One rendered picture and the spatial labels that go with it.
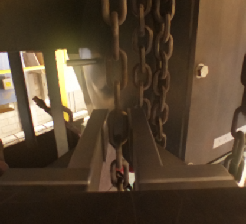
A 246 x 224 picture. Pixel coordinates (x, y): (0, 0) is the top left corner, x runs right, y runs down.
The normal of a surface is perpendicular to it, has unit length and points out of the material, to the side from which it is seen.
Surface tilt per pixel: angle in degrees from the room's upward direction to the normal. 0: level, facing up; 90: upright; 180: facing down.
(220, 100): 90
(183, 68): 90
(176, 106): 90
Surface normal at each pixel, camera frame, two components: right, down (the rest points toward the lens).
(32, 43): 0.75, 0.18
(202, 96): 0.49, 0.25
